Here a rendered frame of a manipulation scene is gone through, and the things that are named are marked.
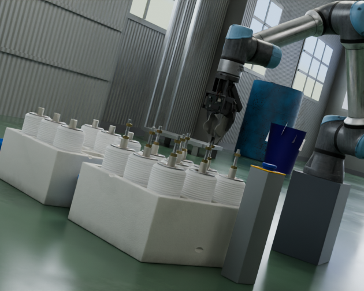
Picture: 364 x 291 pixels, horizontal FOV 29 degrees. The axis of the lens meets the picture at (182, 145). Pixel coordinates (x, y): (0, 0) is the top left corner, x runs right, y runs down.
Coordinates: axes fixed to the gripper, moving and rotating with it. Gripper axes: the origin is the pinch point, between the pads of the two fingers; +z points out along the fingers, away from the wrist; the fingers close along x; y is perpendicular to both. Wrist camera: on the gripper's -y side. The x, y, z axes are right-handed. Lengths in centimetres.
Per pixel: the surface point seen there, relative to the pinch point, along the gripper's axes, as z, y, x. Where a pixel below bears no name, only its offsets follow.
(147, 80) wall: -23, -392, -287
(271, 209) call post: 13.1, 14.2, 29.4
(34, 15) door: -43, -198, -270
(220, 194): 14.3, 9.4, 11.3
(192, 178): 11.1, 20.4, 6.7
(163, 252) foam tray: 31.1, 30.4, 9.6
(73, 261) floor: 34, 58, 2
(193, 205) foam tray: 17.5, 24.9, 11.6
